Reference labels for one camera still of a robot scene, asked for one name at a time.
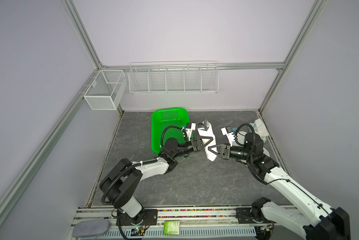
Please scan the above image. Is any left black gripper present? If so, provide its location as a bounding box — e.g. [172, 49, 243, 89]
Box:
[172, 137, 213, 159]

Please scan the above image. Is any white paper napkin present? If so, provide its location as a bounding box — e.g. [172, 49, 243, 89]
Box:
[197, 118, 217, 162]

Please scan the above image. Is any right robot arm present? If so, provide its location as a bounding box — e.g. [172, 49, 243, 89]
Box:
[208, 133, 351, 240]

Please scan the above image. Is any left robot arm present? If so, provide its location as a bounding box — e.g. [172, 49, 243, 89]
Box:
[99, 136, 215, 225]

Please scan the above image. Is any green perforated plastic basket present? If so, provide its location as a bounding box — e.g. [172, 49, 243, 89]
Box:
[151, 108, 190, 154]

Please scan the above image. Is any tissue pack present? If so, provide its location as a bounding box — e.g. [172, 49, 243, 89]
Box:
[250, 119, 269, 142]

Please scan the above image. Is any small white mesh basket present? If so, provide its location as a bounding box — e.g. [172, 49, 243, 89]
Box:
[84, 70, 127, 111]

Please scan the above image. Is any grey cloth pad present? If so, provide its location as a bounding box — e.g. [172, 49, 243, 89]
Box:
[72, 220, 110, 238]

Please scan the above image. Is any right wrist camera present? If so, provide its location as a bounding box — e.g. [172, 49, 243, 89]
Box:
[221, 126, 235, 147]

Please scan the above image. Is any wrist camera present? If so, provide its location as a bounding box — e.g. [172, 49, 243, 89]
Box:
[185, 123, 196, 141]
[221, 126, 235, 147]

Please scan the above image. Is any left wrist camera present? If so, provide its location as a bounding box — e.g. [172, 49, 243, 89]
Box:
[185, 123, 196, 141]

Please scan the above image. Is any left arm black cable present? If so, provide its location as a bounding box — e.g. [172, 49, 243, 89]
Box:
[160, 125, 187, 148]

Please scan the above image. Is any long white wire shelf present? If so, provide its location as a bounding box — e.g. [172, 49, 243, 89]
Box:
[128, 61, 219, 94]

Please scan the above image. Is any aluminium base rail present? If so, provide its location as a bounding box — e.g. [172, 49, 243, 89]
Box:
[74, 204, 322, 227]

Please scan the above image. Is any white slotted cable duct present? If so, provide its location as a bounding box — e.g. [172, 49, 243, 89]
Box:
[102, 226, 256, 239]

